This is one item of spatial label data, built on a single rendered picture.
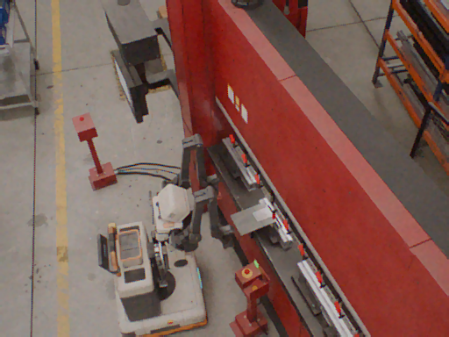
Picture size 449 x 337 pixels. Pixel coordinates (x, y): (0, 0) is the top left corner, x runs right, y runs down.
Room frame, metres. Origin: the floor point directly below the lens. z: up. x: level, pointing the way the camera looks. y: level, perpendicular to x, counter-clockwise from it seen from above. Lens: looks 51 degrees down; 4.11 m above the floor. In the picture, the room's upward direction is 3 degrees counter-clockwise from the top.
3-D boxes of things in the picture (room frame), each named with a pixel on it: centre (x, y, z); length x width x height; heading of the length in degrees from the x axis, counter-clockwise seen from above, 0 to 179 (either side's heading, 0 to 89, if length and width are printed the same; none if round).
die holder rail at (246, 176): (2.66, -0.12, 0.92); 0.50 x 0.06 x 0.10; 21
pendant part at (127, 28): (3.14, 0.59, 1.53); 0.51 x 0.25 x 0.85; 20
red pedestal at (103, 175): (3.33, 1.19, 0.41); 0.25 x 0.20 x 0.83; 111
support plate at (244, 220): (2.09, -0.18, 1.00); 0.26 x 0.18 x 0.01; 111
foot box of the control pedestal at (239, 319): (1.74, -0.12, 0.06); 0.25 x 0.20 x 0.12; 117
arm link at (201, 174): (2.29, 0.15, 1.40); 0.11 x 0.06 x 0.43; 9
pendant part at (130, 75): (3.06, 0.65, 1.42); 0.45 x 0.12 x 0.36; 20
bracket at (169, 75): (3.26, 0.41, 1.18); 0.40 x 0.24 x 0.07; 21
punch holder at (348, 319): (1.24, -0.67, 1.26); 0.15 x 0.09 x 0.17; 21
